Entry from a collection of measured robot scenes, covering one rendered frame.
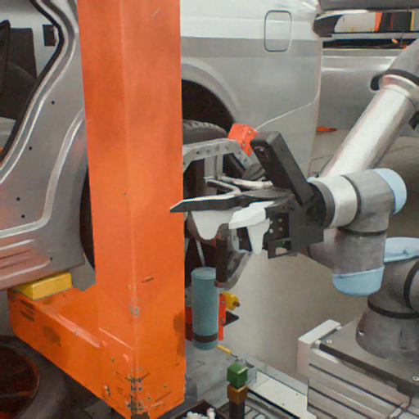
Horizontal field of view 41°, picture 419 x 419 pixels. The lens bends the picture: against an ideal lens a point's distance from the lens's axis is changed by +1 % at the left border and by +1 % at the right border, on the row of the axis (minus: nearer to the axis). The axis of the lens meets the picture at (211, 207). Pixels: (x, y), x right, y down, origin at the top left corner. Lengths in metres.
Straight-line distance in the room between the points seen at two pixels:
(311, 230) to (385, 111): 0.33
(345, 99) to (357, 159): 3.24
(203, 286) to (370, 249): 0.95
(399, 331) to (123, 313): 0.62
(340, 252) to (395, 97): 0.31
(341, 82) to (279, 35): 1.93
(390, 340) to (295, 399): 1.18
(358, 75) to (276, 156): 3.48
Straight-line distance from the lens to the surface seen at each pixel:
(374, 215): 0.86
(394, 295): 1.19
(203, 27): 2.06
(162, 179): 1.28
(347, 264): 0.89
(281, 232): 0.75
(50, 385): 1.72
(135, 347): 1.38
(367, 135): 1.02
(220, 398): 2.26
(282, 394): 2.39
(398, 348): 1.23
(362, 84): 4.19
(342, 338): 1.29
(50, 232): 1.76
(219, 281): 1.64
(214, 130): 1.93
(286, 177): 0.76
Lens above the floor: 1.45
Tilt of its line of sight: 17 degrees down
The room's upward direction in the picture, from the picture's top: straight up
